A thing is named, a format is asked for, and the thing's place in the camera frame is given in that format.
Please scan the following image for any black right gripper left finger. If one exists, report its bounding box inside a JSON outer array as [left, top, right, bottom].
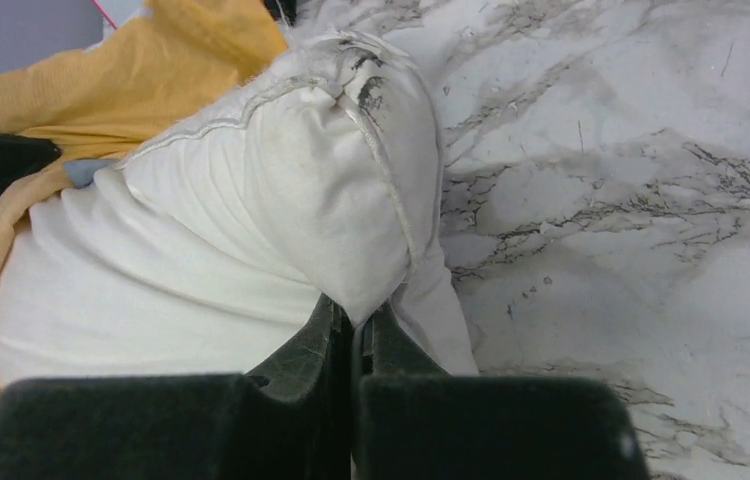
[[0, 298, 352, 479]]

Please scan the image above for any blue yellow Mickey pillowcase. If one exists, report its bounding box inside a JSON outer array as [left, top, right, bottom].
[[0, 1, 287, 271]]

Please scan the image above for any white pillow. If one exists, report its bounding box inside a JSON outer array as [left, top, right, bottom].
[[0, 32, 478, 386]]

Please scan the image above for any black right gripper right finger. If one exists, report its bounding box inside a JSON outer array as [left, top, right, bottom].
[[352, 306, 650, 479]]

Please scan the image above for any pink framed whiteboard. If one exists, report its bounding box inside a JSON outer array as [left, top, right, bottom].
[[91, 0, 149, 30]]

